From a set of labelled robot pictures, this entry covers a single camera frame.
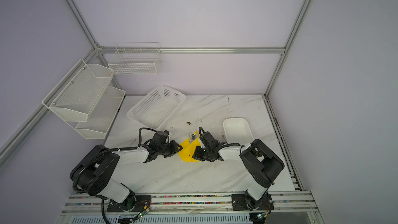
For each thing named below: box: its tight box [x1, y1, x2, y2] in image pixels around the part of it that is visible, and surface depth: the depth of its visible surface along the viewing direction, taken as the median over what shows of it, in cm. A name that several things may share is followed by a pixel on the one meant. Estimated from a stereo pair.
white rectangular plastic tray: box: [218, 117, 254, 156], surface depth 98 cm
